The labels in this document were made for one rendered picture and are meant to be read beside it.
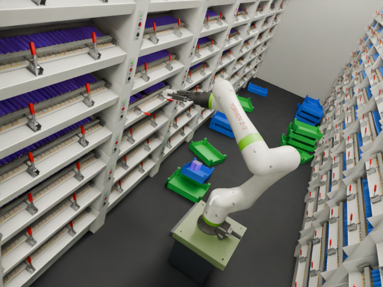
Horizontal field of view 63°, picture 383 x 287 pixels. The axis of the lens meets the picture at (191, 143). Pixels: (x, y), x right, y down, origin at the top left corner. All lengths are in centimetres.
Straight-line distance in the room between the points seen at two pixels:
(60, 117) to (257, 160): 80
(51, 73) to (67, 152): 42
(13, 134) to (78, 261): 102
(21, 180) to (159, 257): 106
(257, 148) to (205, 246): 64
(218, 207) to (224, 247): 24
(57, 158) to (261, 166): 83
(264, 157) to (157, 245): 101
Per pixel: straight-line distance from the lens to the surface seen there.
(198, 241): 175
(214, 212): 168
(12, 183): 124
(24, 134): 113
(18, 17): 93
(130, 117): 169
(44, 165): 131
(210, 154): 300
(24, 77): 102
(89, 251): 198
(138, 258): 199
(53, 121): 120
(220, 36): 266
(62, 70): 110
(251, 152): 137
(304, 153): 374
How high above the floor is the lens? 161
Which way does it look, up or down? 32 degrees down
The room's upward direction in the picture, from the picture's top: 20 degrees clockwise
